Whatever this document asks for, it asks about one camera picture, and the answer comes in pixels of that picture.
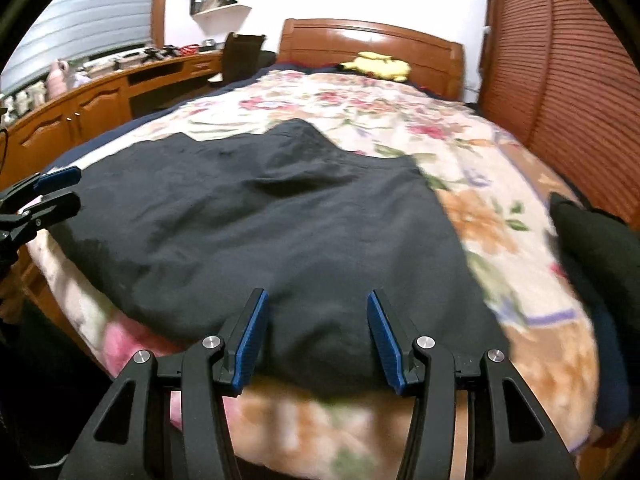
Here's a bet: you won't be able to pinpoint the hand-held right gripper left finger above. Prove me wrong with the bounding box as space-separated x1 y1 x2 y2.
57 287 271 480

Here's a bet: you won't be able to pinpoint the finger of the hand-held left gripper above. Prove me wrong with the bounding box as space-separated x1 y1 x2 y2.
0 191 82 256
0 166 82 211

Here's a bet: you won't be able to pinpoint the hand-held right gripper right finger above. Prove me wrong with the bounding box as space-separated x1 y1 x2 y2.
366 289 583 480

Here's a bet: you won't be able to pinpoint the black jacket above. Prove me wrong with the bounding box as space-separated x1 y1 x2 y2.
47 118 511 401

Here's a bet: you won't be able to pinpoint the wooden desk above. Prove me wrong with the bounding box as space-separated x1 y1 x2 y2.
0 50 226 186

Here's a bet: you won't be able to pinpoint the pink plush toy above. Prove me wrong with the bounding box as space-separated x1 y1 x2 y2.
47 59 71 96

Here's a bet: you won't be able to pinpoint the floral blanket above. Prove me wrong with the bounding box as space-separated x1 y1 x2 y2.
25 67 601 480

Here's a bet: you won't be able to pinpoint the grey window blinds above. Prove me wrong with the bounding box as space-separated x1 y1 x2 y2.
0 0 161 96

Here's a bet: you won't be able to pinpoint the dark chair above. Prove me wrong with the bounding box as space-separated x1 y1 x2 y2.
210 32 266 88

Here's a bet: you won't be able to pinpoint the dark cloth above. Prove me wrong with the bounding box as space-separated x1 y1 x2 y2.
547 191 640 311

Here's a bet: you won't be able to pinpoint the yellow plush toy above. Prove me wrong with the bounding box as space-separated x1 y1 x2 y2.
340 51 413 82

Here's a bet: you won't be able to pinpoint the wooden headboard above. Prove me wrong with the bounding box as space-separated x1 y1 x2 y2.
277 18 466 103

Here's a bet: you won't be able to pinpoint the wooden louvered wardrobe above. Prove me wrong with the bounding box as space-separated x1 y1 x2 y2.
477 0 640 231

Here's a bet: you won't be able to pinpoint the wooden window frame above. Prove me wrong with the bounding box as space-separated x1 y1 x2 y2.
150 0 173 48

